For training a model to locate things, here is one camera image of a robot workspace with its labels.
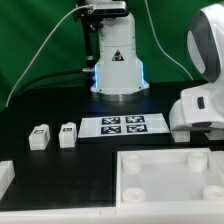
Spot white square tabletop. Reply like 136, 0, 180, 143
116, 148, 224, 207

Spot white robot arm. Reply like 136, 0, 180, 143
91, 0, 224, 131

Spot white tag sheet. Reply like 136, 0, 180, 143
78, 113, 169, 138

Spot white left obstacle block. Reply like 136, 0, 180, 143
0, 161, 15, 200

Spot white front fence strip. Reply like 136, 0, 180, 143
0, 207, 224, 224

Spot black cables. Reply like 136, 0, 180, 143
16, 69, 96, 96

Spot black camera stand pole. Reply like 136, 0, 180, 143
81, 17, 95, 68

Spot black camera on stand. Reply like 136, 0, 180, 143
76, 0, 128, 18

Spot white cable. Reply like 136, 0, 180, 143
5, 3, 94, 108

